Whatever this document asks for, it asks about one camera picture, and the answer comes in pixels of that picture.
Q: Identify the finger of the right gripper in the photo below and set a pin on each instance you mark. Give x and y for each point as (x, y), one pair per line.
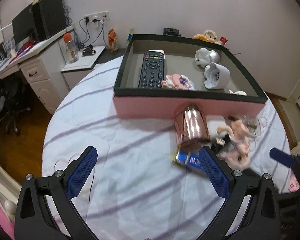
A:
(282, 158)

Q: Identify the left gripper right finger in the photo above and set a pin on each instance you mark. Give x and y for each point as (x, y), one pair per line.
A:
(232, 186)

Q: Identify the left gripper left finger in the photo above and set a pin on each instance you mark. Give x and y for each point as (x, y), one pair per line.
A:
(45, 209)

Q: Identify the pink pig doll figurine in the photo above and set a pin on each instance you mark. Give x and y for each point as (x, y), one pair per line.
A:
(237, 157)

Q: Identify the black flower hair clip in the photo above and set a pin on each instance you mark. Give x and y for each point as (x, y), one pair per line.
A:
(220, 145)

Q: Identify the blue gold cigarette box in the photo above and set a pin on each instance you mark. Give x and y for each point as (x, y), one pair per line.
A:
(188, 160)

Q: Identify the rose gold metal cup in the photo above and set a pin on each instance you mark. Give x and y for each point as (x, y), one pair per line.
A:
(190, 125)

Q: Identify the pink donut brick model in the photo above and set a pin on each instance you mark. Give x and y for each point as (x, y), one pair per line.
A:
(177, 82)

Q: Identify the black tv remote control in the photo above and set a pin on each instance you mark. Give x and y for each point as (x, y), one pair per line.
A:
(152, 71)

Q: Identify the pink winged doll figurine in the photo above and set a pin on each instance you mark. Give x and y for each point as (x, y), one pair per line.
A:
(236, 131)

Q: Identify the white pink brick model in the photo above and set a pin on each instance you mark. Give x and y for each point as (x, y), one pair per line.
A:
(238, 92)

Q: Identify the pink bed sheet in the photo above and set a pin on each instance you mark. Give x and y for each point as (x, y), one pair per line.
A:
(6, 224)

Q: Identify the white plush toy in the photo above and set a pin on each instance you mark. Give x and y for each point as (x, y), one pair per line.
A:
(208, 36)

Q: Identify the low white black cabinet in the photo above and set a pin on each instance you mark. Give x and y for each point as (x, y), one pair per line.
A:
(76, 71)

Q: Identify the pink black-rimmed storage box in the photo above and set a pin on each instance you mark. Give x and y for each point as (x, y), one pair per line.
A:
(130, 101)

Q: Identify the white desk with drawers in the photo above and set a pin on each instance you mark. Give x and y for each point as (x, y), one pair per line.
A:
(41, 67)

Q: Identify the red-cap glass bottle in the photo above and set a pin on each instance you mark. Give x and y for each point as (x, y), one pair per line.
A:
(70, 48)

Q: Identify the black computer monitor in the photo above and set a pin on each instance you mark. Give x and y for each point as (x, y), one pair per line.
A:
(23, 25)

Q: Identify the orange snack bag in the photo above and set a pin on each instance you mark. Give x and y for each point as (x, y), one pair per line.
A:
(112, 40)

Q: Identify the blue white snack bag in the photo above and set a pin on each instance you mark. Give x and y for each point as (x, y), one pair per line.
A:
(129, 38)

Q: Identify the black computer tower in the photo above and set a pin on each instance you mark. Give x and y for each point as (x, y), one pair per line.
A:
(49, 18)

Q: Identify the wall power socket strip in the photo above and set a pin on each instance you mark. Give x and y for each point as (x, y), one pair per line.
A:
(104, 15)

